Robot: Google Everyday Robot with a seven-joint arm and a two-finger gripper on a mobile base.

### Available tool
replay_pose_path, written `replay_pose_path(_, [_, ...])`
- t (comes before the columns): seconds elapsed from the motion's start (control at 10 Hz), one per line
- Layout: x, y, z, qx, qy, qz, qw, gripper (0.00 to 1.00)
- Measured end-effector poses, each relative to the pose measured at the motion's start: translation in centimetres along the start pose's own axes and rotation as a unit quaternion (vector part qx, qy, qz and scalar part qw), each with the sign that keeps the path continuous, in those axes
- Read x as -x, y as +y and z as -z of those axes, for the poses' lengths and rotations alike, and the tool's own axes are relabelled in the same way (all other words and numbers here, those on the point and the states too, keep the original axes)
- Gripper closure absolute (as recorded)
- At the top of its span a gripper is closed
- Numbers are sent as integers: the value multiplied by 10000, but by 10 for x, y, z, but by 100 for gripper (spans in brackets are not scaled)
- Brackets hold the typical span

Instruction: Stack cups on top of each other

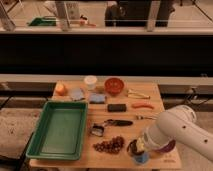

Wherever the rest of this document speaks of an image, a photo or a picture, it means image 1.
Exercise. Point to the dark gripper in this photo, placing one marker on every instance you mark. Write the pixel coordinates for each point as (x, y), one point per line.
(132, 149)

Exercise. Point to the blue cup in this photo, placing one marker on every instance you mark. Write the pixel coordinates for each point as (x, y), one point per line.
(142, 158)

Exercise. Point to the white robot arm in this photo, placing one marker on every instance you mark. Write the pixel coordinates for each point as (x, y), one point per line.
(177, 124)

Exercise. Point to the brown grape bunch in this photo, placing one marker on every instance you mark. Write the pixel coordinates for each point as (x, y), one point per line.
(112, 146)

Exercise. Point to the metal fork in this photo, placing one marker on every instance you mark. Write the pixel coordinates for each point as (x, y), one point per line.
(139, 117)

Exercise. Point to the wooden table board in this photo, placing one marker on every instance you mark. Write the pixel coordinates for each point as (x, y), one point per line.
(96, 113)

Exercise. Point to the purple cup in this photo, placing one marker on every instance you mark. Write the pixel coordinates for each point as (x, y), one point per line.
(169, 147)

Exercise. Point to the small black metal cup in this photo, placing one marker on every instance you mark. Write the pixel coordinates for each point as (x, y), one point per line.
(97, 130)

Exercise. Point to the orange carrot toy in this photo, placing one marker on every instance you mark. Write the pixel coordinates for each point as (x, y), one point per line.
(142, 105)

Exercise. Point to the black rectangular block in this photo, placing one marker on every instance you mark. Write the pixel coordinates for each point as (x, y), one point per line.
(116, 107)

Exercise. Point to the yellow tongs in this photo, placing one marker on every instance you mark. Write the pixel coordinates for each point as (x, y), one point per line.
(137, 94)

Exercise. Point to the blue sponge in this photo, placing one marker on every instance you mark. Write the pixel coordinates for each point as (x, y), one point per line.
(95, 98)

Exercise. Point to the red bowl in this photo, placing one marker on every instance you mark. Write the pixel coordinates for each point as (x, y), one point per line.
(114, 86)

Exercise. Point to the green plastic tray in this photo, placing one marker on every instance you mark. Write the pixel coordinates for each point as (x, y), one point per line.
(59, 132)

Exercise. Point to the white plastic cup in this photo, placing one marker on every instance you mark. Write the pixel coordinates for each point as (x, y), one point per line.
(90, 82)

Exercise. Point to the orange fruit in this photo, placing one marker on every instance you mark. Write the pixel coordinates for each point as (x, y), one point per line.
(60, 89)

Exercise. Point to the distant green tray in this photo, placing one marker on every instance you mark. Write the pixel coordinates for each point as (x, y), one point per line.
(43, 21)

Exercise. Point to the black handled knife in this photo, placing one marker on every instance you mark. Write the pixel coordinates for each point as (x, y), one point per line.
(120, 123)

